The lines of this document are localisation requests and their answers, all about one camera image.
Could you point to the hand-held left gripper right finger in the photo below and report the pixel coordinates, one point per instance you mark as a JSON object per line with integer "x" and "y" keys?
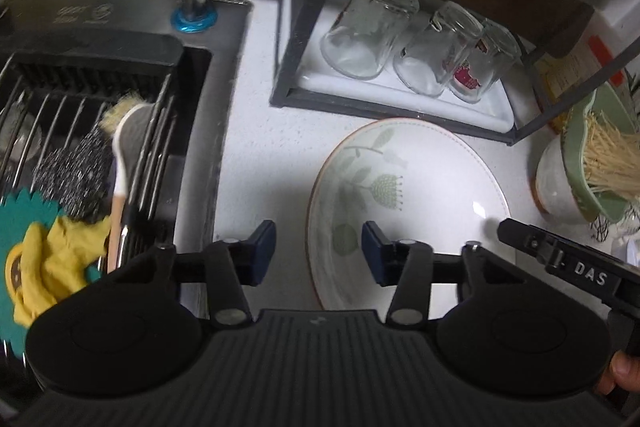
{"x": 371, "y": 252}

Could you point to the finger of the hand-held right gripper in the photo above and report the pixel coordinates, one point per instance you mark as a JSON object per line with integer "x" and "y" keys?
{"x": 525, "y": 239}

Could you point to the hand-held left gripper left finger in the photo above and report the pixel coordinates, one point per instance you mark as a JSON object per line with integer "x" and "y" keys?
{"x": 265, "y": 252}

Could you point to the white bowl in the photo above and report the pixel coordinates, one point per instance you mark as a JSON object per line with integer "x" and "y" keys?
{"x": 552, "y": 177}

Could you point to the floral ceramic plate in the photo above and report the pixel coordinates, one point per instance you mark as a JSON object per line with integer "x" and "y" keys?
{"x": 440, "y": 187}

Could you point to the person's right hand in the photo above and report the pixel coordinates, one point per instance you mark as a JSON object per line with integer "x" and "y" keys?
{"x": 622, "y": 372}

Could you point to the white drip tray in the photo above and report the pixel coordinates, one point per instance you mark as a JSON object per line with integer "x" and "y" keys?
{"x": 350, "y": 89}

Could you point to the red print drinking glass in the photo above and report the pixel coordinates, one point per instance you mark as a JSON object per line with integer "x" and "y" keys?
{"x": 480, "y": 72}

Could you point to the yellow labelled packet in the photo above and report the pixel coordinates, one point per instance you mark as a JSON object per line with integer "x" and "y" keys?
{"x": 570, "y": 67}

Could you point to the white dish brush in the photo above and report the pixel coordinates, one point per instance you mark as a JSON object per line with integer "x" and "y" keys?
{"x": 130, "y": 132}

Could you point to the steel sink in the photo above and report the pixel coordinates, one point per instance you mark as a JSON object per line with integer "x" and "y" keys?
{"x": 220, "y": 57}

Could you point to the clear drinking glass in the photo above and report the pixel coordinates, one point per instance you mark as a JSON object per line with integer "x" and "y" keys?
{"x": 430, "y": 57}
{"x": 365, "y": 27}

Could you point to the steel wool scrubber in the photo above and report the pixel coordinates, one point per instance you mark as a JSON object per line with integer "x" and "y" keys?
{"x": 75, "y": 177}

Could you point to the yellow cloth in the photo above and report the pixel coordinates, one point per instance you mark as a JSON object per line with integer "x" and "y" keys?
{"x": 55, "y": 267}

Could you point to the teal sunflower sponge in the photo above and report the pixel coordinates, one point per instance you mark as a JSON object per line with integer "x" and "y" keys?
{"x": 20, "y": 217}

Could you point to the black sink drain rack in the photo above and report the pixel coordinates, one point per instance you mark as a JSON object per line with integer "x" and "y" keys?
{"x": 100, "y": 52}

